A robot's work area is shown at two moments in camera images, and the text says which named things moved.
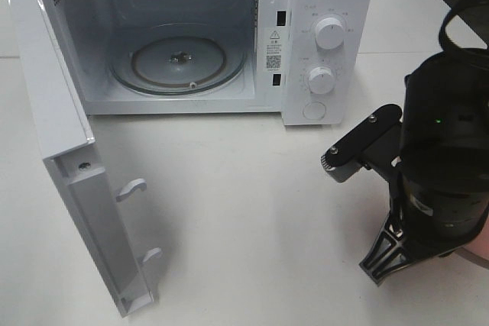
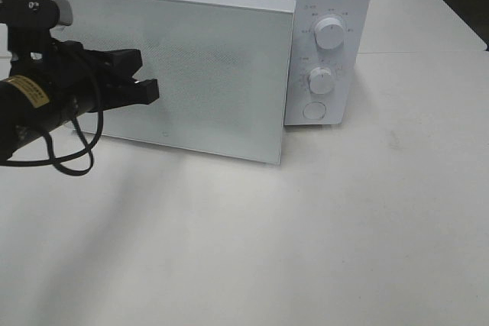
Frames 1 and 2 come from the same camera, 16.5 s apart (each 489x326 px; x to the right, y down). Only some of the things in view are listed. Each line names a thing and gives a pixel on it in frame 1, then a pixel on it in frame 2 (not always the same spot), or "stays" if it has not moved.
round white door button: [315, 110] stays
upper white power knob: [329, 33] stays
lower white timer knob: [322, 80] stays
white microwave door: [69, 147] to [223, 64]
